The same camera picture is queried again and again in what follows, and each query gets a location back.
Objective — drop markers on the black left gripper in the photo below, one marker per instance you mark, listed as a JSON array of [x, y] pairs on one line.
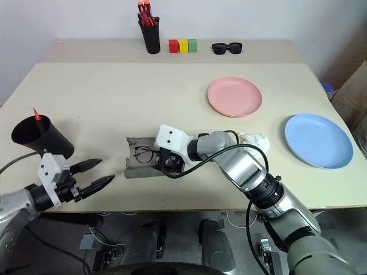
[[67, 186]]

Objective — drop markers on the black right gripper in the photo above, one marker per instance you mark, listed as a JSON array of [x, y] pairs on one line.
[[175, 160]]

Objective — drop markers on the thin-framed clear eyeglasses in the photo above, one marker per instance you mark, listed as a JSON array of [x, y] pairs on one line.
[[142, 157]]

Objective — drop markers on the grey glasses case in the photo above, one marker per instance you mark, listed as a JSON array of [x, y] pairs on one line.
[[140, 172]]

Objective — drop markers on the red and black pen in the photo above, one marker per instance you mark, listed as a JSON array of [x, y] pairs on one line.
[[36, 115]]

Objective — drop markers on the white tissue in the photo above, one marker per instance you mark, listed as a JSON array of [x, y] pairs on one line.
[[258, 140]]

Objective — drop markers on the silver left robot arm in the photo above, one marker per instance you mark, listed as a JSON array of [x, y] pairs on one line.
[[11, 206]]

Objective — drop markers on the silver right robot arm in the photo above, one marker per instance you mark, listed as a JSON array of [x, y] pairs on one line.
[[243, 166]]

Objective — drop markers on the black under-table bar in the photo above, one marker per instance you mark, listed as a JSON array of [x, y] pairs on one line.
[[74, 220]]

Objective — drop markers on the wide black conical cup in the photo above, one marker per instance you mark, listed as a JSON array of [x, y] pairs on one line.
[[48, 140]]

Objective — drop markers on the grey floor box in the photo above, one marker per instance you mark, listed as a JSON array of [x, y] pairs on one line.
[[87, 242]]

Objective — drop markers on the black floor box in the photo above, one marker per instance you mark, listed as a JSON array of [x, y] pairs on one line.
[[106, 259]]

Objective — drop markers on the pink plate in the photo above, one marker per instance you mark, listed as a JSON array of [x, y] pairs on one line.
[[235, 96]]

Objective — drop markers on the red cube block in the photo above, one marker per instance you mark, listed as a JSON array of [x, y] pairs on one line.
[[173, 47]]

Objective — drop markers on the yellow cube block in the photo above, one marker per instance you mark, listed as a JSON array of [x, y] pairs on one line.
[[183, 46]]

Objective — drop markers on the green cube block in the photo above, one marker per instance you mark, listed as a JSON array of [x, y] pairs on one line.
[[192, 46]]

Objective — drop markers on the tall black pen holder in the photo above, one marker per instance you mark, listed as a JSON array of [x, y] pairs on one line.
[[150, 40]]

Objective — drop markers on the black sunglasses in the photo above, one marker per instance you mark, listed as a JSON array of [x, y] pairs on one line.
[[219, 48]]

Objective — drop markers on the red pen in holder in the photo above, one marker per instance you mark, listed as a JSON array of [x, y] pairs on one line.
[[146, 19]]

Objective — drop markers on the blue plate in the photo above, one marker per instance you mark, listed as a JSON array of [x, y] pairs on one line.
[[318, 140]]

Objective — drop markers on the orange-capped pen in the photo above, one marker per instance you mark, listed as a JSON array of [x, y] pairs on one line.
[[140, 5]]

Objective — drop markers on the blue plastic container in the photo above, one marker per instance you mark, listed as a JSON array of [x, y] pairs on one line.
[[328, 90]]

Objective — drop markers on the beige trouser leg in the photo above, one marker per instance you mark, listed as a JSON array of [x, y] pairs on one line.
[[352, 97]]

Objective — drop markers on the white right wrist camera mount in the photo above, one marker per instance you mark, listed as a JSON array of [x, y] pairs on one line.
[[172, 137]]

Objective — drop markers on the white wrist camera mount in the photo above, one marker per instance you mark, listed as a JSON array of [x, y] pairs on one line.
[[172, 137], [50, 169]]

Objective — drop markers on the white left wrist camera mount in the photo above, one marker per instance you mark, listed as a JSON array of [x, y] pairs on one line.
[[50, 169]]

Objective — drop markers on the metal clamp bracket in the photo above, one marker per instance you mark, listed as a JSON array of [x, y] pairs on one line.
[[268, 252]]

